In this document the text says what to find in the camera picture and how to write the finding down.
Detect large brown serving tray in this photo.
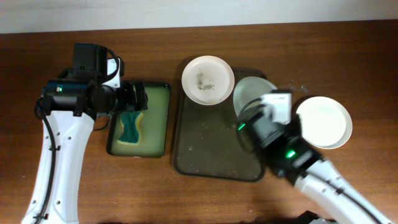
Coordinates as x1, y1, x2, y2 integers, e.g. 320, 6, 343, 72
173, 68, 266, 182

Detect white plate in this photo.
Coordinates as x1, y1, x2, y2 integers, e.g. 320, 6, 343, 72
233, 77, 277, 116
296, 96, 353, 149
181, 55, 235, 106

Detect green and yellow sponge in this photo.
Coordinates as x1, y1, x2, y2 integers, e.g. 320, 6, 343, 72
118, 111, 144, 146

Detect white plate top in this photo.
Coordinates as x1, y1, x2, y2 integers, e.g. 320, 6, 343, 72
181, 55, 235, 106

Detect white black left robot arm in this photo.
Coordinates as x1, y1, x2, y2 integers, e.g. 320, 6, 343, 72
22, 44, 148, 223

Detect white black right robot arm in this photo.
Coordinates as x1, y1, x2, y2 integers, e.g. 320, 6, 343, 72
236, 90, 391, 223

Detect small black soapy-water tray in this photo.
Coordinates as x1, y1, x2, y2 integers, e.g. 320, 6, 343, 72
106, 82, 170, 157

